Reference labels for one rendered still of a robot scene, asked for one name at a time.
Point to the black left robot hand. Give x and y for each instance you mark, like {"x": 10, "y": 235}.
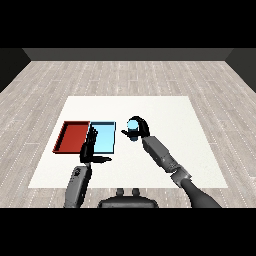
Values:
{"x": 87, "y": 149}

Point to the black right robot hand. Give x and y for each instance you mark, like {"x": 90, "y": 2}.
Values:
{"x": 144, "y": 128}

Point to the small blue can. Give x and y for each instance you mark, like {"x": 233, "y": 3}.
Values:
{"x": 133, "y": 128}

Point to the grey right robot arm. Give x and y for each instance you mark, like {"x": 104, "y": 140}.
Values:
{"x": 170, "y": 166}

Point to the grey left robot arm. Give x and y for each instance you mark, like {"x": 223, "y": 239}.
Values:
{"x": 77, "y": 186}

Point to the red shallow open box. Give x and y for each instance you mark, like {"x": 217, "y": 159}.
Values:
{"x": 70, "y": 136}

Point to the light blue shallow open box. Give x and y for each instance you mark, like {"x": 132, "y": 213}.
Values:
{"x": 105, "y": 136}

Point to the dark grey robot body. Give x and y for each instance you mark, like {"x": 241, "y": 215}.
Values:
{"x": 128, "y": 201}

